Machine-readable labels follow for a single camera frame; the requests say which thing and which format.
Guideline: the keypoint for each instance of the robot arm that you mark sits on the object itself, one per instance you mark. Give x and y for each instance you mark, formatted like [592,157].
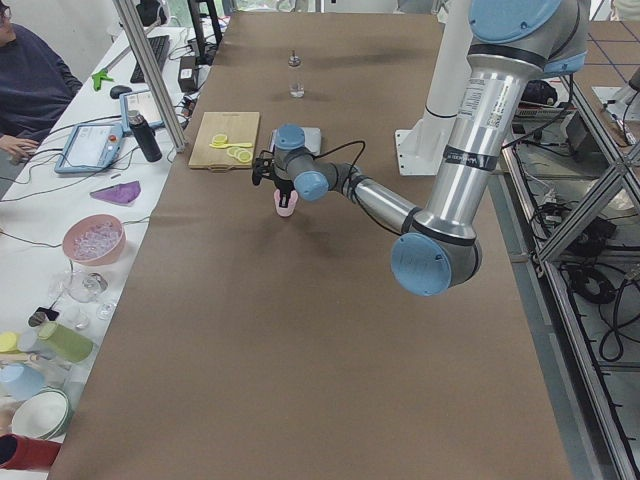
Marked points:
[513,43]

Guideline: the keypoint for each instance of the white green rimmed bowl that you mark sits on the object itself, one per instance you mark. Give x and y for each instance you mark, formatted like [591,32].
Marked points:
[45,416]

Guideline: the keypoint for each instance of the glass sauce bottle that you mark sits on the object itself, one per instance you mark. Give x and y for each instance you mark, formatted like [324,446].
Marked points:
[295,82]

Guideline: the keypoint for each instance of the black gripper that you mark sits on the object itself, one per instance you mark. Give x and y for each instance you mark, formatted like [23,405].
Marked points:
[282,185]

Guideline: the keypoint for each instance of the black power box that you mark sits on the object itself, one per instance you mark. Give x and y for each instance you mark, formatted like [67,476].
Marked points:
[188,74]

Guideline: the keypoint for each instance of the purple cloth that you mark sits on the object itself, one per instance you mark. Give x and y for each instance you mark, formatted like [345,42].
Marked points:
[122,194]

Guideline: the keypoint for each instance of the aluminium frame post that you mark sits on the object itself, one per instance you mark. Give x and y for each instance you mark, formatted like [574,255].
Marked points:
[143,53]

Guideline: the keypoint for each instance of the yellow cup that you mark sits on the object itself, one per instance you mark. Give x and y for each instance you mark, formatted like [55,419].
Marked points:
[9,343]

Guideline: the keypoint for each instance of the green plastic toy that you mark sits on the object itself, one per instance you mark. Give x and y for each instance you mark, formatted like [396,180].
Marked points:
[99,77]

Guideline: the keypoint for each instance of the red cup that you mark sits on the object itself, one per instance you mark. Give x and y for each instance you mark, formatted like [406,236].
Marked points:
[30,454]

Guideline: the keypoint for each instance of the lemon slice on knife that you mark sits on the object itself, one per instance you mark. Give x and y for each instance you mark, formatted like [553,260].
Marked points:
[219,140]

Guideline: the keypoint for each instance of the clear glass cup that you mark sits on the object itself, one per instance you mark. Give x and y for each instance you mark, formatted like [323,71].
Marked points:
[86,287]

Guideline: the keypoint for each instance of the near teach pendant tablet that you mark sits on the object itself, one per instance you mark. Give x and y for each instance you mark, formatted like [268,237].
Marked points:
[91,147]

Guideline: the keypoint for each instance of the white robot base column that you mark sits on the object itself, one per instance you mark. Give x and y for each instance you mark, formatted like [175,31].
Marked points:
[419,151]

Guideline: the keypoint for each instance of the light blue cup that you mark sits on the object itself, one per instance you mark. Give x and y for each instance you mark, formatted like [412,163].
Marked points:
[22,381]

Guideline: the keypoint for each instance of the grey kitchen scale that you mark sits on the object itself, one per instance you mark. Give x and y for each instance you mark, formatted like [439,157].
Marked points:
[312,140]

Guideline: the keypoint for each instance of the green cup lying down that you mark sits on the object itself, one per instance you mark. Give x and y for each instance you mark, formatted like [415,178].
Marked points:
[66,343]

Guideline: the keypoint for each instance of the wooden cutting board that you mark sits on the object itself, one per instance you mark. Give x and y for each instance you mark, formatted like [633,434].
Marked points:
[238,126]

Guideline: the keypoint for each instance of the black thermos bottle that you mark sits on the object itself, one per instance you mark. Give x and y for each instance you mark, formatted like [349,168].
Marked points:
[144,136]

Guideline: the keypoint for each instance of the black computer mouse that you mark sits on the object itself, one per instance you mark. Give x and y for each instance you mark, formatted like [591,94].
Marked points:
[119,90]

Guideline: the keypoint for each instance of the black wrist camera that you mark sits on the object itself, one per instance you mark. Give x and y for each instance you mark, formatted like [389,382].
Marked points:
[262,169]

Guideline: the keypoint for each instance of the seated person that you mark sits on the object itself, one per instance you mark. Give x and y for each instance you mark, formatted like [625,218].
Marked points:
[36,88]

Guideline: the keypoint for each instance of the teach pendant tablet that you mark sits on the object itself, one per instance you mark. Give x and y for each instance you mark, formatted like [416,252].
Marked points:
[143,103]
[91,147]

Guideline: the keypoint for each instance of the pink plastic cup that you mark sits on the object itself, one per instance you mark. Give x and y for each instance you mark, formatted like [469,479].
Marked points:
[285,212]

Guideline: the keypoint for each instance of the pink bowl with ice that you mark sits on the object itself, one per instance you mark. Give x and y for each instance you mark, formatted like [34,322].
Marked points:
[95,240]

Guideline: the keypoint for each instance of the far teach pendant tablet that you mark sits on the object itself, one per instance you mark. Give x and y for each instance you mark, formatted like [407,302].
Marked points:
[143,103]

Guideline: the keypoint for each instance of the lemon slice near edge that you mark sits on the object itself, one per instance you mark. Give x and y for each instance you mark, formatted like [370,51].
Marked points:
[243,156]

